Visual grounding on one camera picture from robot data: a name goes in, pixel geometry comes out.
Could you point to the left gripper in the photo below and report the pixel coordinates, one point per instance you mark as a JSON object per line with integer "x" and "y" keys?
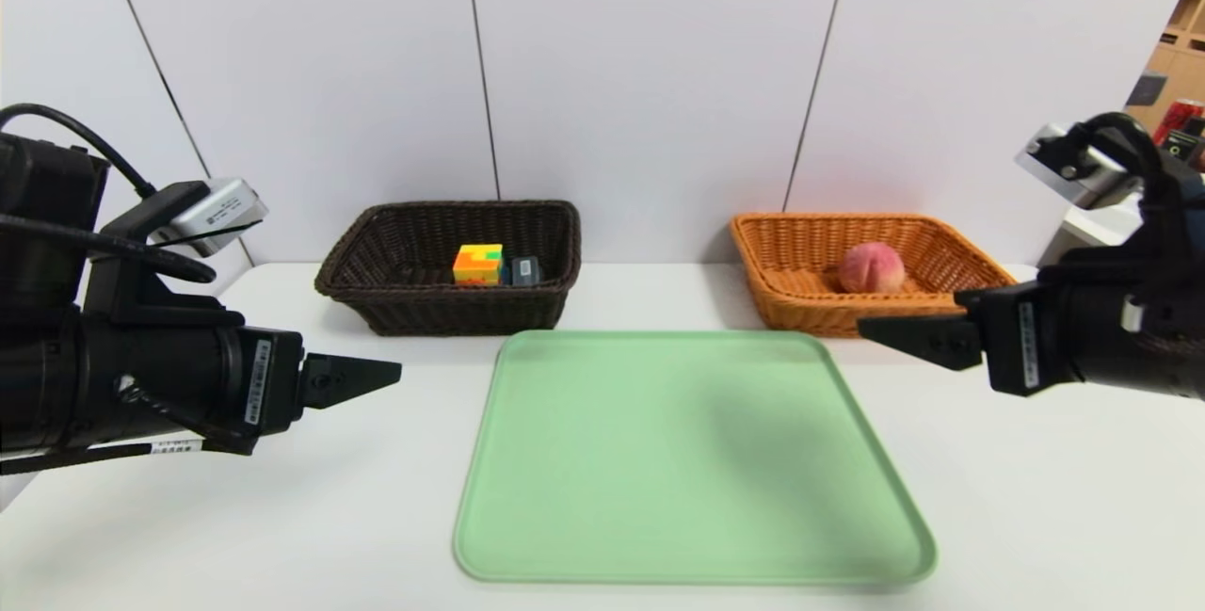
{"x": 270, "y": 382}

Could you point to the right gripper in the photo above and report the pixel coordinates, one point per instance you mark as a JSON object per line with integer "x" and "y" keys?
{"x": 1019, "y": 336}

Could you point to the pink peach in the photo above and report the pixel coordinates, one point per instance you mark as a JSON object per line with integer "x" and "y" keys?
{"x": 871, "y": 267}

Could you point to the colourful puzzle cube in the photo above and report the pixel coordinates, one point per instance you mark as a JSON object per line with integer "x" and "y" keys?
{"x": 478, "y": 265}

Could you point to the grey pen case with barcode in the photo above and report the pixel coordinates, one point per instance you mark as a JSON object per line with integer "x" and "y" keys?
{"x": 525, "y": 271}

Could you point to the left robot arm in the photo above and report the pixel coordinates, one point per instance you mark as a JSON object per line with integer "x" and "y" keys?
{"x": 94, "y": 385}

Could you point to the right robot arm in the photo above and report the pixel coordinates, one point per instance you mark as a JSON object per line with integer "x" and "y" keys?
{"x": 1139, "y": 338}

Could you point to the dark brown wicker basket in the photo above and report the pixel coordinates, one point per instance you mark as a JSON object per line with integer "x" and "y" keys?
{"x": 424, "y": 310}

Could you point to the orange wicker basket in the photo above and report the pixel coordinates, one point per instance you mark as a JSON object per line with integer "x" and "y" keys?
{"x": 800, "y": 300}

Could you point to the white side table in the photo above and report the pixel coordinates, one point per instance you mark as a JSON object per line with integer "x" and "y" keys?
{"x": 1092, "y": 230}

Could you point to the green plastic tray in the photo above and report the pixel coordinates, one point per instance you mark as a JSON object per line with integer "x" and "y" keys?
{"x": 697, "y": 479}

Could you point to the red can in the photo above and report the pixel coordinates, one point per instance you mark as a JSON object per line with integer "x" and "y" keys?
{"x": 1181, "y": 120}

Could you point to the wooden shelf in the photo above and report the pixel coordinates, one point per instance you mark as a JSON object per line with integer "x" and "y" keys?
{"x": 1181, "y": 65}

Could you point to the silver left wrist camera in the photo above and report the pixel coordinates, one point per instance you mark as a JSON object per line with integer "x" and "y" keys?
{"x": 216, "y": 214}

